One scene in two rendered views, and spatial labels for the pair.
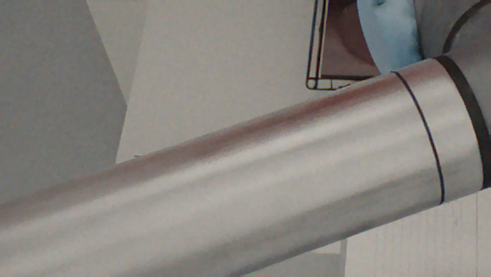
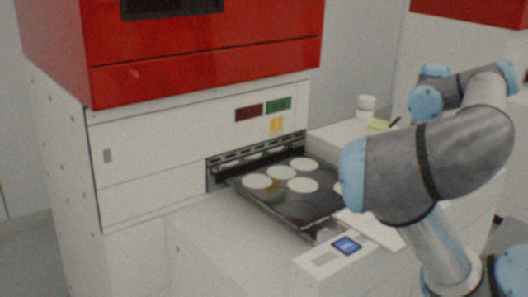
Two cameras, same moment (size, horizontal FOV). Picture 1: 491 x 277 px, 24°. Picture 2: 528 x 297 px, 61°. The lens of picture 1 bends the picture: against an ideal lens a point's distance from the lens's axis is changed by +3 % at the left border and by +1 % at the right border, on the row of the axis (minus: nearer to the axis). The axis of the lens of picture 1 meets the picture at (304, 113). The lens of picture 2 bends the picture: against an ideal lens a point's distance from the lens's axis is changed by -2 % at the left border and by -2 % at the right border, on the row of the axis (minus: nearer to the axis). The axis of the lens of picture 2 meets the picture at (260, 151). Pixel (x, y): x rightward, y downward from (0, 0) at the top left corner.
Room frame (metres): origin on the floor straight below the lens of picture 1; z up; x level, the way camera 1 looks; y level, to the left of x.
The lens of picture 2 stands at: (0.12, 0.88, 1.63)
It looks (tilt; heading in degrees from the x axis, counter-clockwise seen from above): 25 degrees down; 309
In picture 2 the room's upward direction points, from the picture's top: 2 degrees clockwise
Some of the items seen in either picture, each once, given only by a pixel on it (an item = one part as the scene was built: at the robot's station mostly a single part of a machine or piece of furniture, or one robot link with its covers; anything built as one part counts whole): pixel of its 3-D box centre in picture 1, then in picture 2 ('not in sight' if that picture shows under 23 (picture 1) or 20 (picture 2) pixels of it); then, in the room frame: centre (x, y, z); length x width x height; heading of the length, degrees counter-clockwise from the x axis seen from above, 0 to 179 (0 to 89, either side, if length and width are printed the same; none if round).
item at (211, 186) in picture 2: not in sight; (259, 163); (1.03, -0.26, 0.89); 0.44 x 0.02 x 0.10; 78
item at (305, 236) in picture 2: not in sight; (286, 221); (0.79, -0.10, 0.84); 0.50 x 0.02 x 0.03; 168
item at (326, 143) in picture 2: not in sight; (398, 167); (0.65, -0.58, 0.89); 0.62 x 0.35 x 0.14; 168
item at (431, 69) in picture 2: not in sight; (432, 87); (0.46, -0.20, 1.32); 0.09 x 0.08 x 0.11; 103
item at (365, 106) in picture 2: not in sight; (365, 108); (0.89, -0.76, 1.01); 0.07 x 0.07 x 0.10
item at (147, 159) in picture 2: not in sight; (215, 141); (1.08, -0.08, 1.02); 0.82 x 0.03 x 0.40; 78
